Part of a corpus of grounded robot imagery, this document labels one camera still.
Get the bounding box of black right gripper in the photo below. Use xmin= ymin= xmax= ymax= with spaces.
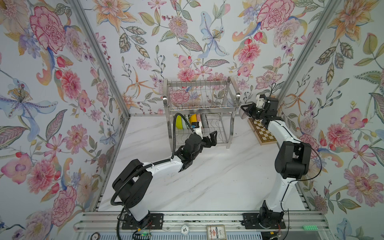
xmin=242 ymin=103 xmax=268 ymax=122

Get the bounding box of yellow plastic bowl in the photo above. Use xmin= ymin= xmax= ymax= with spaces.
xmin=189 ymin=114 xmax=199 ymax=128

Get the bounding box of lime green plastic bowl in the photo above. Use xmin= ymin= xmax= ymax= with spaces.
xmin=176 ymin=116 xmax=184 ymax=130

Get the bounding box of dark blue floral bowl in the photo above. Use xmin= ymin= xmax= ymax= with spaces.
xmin=201 ymin=114 xmax=210 ymax=134

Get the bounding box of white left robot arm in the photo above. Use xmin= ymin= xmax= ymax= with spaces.
xmin=110 ymin=113 xmax=218 ymax=222

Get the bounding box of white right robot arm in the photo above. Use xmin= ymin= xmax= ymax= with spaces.
xmin=240 ymin=95 xmax=314 ymax=229

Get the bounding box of stainless steel dish rack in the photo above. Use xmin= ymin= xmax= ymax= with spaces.
xmin=163 ymin=77 xmax=241 ymax=148

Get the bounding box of wooden chessboard box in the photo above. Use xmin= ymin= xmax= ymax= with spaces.
xmin=248 ymin=118 xmax=277 ymax=146

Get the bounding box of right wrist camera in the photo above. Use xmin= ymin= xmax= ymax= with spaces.
xmin=256 ymin=94 xmax=266 ymax=109

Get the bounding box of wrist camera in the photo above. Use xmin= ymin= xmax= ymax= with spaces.
xmin=256 ymin=94 xmax=266 ymax=109
xmin=192 ymin=122 xmax=203 ymax=138

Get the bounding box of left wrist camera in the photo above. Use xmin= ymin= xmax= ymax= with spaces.
xmin=192 ymin=122 xmax=203 ymax=138

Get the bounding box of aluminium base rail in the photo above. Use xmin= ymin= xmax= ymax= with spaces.
xmin=74 ymin=211 xmax=333 ymax=240

